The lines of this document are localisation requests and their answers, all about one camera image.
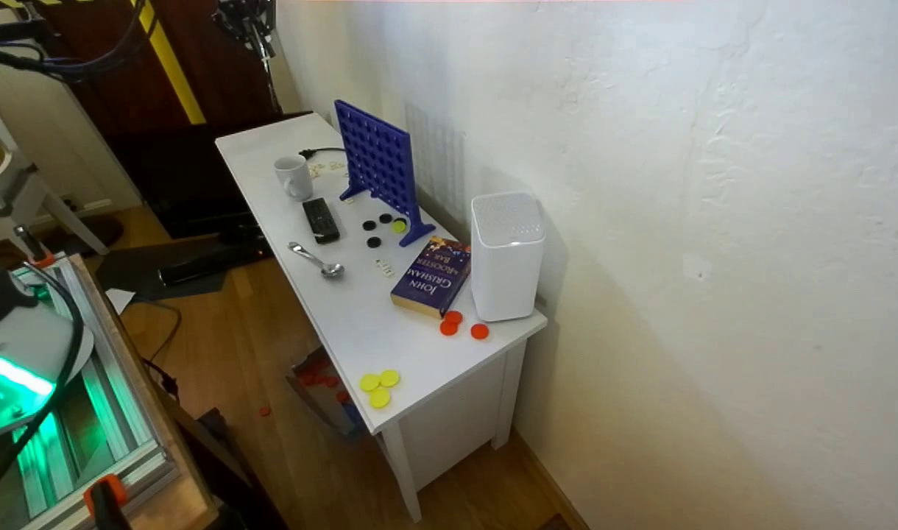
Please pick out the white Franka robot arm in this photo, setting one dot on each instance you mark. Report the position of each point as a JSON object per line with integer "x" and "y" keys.
{"x": 22, "y": 343}

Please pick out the black game disc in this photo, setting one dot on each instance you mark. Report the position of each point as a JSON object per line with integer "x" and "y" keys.
{"x": 383, "y": 215}
{"x": 368, "y": 225}
{"x": 373, "y": 240}

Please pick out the red game disc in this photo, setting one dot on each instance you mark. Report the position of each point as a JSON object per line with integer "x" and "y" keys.
{"x": 455, "y": 315}
{"x": 480, "y": 329}
{"x": 449, "y": 327}

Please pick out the orange black clamp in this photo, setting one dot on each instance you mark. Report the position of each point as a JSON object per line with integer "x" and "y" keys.
{"x": 109, "y": 487}

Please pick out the aluminium rail frame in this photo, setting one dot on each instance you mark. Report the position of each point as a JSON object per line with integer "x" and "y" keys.
{"x": 124, "y": 421}

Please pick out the metal spoon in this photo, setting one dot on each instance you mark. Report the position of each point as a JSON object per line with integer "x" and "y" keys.
{"x": 332, "y": 266}

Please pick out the blue connect four grid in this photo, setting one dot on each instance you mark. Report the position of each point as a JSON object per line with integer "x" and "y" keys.
{"x": 379, "y": 162}

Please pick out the yellow game disc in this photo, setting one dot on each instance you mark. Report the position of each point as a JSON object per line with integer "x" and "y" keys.
{"x": 390, "y": 377}
{"x": 382, "y": 399}
{"x": 368, "y": 381}
{"x": 399, "y": 228}

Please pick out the white metal stand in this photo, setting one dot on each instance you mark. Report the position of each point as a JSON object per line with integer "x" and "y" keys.
{"x": 25, "y": 194}

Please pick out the colourful game box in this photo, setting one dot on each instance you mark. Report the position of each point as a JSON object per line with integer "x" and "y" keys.
{"x": 318, "y": 387}

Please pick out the white plastic container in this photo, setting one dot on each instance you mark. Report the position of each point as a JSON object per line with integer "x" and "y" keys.
{"x": 508, "y": 266}

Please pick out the black remote control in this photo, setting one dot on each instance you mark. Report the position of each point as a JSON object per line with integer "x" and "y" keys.
{"x": 321, "y": 221}

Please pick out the white paper scrap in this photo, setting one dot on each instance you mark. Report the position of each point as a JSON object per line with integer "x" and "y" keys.
{"x": 118, "y": 299}

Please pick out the yellow strip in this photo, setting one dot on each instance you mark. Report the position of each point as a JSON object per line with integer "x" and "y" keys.
{"x": 170, "y": 62}

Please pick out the white side table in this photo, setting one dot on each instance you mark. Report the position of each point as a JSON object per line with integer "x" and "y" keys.
{"x": 368, "y": 324}

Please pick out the purple book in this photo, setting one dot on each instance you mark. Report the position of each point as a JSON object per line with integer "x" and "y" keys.
{"x": 435, "y": 276}

